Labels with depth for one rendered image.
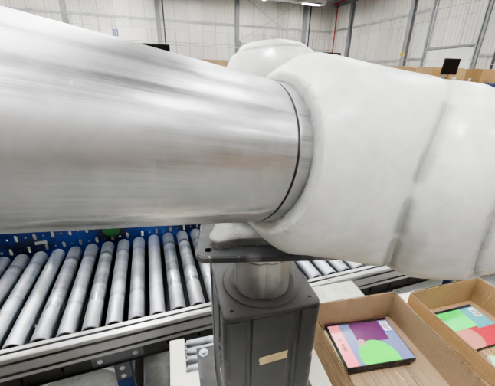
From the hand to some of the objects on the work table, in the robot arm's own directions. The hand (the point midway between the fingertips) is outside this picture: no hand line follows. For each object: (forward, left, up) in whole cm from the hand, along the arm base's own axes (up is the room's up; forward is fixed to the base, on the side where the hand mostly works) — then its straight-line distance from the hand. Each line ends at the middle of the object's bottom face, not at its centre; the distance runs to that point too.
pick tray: (+4, -109, -20) cm, 111 cm away
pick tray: (+8, -142, -20) cm, 144 cm away
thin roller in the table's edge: (+22, -72, -22) cm, 78 cm away
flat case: (+14, -108, -18) cm, 110 cm away
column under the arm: (+6, -76, -20) cm, 79 cm away
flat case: (+18, -140, -19) cm, 143 cm away
